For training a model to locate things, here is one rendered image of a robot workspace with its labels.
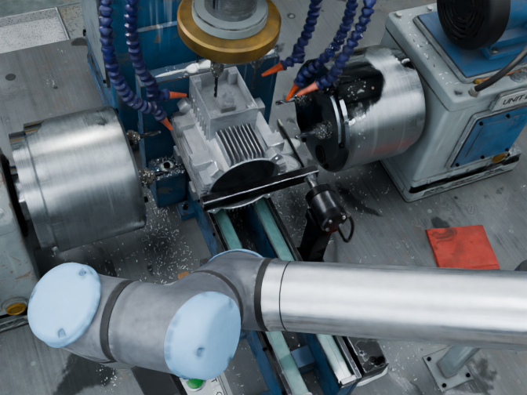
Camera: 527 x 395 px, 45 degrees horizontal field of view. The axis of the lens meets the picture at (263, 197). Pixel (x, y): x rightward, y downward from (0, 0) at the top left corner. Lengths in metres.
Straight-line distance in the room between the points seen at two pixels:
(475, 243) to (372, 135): 0.43
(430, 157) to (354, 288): 0.81
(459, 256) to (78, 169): 0.89
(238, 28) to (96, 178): 0.36
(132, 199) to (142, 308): 0.52
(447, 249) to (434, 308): 0.87
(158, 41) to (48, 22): 1.27
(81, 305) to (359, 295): 0.30
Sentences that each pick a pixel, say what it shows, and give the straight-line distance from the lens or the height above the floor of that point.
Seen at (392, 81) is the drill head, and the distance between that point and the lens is 1.36.
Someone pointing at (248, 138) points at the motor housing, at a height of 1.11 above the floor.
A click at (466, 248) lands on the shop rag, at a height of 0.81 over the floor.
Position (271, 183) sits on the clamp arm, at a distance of 1.29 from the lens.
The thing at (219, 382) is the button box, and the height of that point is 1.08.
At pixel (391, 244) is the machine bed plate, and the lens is 1.55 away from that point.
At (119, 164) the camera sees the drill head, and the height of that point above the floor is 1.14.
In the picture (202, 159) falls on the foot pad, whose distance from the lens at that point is 1.26.
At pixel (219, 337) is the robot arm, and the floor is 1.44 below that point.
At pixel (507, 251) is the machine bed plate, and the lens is 1.65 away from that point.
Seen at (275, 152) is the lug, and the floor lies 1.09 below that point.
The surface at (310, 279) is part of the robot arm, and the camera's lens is 0.75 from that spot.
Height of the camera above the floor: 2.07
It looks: 55 degrees down
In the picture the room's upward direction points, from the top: 10 degrees clockwise
